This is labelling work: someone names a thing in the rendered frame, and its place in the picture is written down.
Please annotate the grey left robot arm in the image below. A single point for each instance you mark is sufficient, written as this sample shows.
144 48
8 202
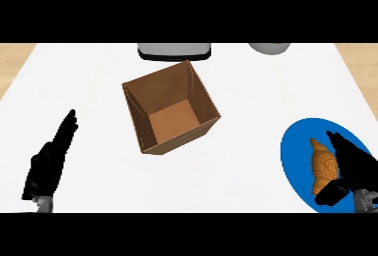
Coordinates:
43 204

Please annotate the grey and black appliance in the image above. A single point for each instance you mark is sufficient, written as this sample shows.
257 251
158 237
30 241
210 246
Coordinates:
175 51

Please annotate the blue plate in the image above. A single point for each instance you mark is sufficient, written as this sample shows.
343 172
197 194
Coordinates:
297 160

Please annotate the golden brown croissant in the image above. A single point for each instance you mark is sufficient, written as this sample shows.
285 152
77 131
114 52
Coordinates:
325 166

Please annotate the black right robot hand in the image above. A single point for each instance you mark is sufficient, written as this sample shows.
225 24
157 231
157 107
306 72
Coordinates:
355 166

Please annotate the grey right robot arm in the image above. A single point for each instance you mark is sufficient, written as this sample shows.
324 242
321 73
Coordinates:
367 200

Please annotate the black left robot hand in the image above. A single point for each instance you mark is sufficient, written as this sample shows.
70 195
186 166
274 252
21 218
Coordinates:
48 166

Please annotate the brown cardboard box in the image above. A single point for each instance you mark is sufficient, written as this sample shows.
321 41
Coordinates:
170 108

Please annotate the grey round container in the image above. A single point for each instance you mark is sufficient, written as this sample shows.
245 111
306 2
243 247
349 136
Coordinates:
269 48

